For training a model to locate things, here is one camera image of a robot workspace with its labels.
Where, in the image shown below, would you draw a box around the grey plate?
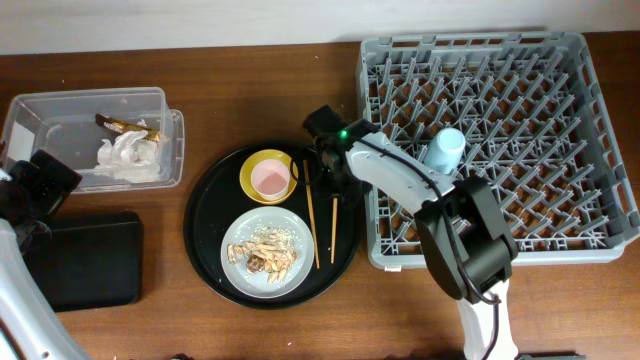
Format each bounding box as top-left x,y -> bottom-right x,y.
220,206 -> 315,299

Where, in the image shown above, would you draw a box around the grey dishwasher rack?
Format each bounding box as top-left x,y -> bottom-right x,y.
356,32 -> 639,265

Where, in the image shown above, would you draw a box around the black rectangular waste bin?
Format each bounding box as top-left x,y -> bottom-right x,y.
23,211 -> 144,312

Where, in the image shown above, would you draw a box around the clear plastic waste bin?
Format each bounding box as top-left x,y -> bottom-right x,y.
1,87 -> 185,194

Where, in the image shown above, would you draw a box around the food scraps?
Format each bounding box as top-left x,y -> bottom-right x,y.
226,225 -> 298,284

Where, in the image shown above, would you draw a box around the gold coffee sachet wrapper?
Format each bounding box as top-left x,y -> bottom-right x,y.
95,114 -> 161,143

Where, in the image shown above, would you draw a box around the wooden chopstick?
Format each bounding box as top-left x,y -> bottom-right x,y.
303,160 -> 320,269
330,197 -> 338,264

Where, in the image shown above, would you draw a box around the pink cup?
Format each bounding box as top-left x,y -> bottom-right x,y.
250,159 -> 291,201

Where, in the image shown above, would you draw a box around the light blue cup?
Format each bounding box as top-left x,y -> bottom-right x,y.
423,128 -> 466,175

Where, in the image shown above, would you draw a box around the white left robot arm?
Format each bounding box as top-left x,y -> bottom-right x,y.
1,150 -> 89,360

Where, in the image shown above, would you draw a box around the round black tray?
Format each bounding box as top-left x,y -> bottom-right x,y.
183,141 -> 364,310

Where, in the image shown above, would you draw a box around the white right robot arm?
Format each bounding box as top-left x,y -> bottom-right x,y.
303,105 -> 518,359

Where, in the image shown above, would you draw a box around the yellow bowl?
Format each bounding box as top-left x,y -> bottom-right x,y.
239,149 -> 298,205

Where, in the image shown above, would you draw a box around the white tissue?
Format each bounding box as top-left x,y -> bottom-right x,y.
94,120 -> 161,183

